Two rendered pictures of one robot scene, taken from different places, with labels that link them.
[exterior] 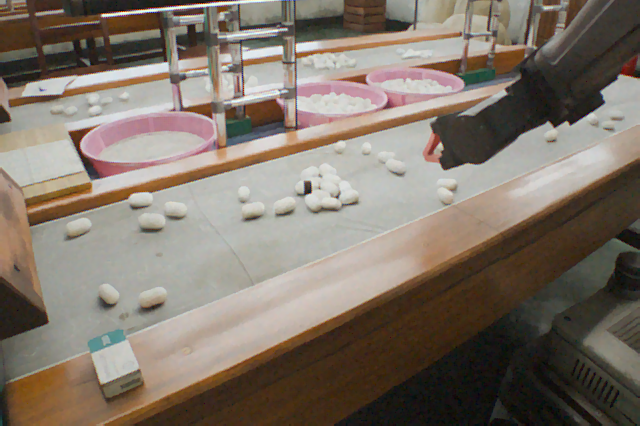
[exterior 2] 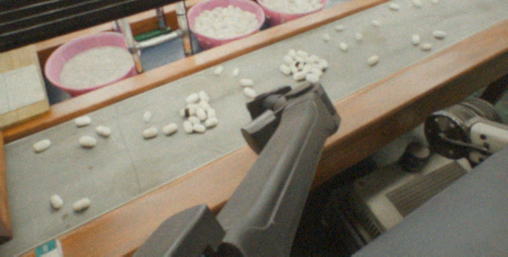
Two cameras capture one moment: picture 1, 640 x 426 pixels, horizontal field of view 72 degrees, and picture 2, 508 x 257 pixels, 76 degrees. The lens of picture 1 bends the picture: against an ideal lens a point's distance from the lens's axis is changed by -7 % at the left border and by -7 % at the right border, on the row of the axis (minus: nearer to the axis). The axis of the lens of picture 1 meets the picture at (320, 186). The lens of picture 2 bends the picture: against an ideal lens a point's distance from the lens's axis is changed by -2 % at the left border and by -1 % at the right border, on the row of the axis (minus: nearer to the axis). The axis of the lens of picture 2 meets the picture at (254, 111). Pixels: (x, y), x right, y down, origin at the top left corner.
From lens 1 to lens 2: 34 cm
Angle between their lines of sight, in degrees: 20
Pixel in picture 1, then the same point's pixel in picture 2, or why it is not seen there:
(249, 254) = (143, 169)
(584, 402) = (364, 233)
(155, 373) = not seen: outside the picture
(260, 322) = (134, 229)
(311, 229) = (182, 148)
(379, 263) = (210, 186)
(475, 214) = not seen: hidden behind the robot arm
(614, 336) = (389, 200)
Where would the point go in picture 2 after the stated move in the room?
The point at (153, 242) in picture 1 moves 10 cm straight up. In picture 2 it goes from (88, 157) to (70, 130)
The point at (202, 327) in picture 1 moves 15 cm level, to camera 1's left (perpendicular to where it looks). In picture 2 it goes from (102, 232) to (25, 228)
